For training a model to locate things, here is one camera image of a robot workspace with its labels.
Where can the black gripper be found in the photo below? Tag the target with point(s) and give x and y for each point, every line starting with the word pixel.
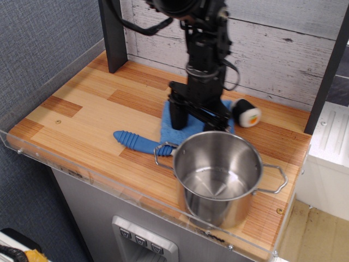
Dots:
pixel 202 99

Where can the black and yellow object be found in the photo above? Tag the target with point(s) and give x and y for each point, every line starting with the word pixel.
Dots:
pixel 17 247

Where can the fork with blue handle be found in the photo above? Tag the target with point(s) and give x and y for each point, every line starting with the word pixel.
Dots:
pixel 140 144

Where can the white toy sink unit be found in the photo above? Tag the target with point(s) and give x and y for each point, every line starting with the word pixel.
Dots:
pixel 323 182

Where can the silver ice dispenser panel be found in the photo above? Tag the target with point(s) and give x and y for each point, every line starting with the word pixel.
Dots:
pixel 141 241

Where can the clear acrylic table guard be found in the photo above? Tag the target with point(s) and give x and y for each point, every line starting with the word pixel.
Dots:
pixel 65 109

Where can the grey toy kitchen cabinet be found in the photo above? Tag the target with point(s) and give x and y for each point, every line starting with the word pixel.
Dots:
pixel 94 210

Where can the dark left shelf post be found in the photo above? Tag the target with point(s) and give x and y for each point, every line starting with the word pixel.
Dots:
pixel 113 32

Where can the toy sushi roll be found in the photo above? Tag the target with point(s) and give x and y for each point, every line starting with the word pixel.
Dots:
pixel 245 114

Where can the dark right shelf post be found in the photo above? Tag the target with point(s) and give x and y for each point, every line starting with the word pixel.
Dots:
pixel 331 69

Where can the stainless steel pot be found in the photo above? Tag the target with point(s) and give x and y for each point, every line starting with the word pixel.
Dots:
pixel 217 175

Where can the blue towel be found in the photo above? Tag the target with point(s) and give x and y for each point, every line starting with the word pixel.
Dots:
pixel 168 134

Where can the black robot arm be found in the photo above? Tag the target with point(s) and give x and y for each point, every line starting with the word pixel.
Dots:
pixel 208 44

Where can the dark shelf post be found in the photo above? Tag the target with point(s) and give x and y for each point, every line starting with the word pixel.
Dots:
pixel 331 69
pixel 113 32

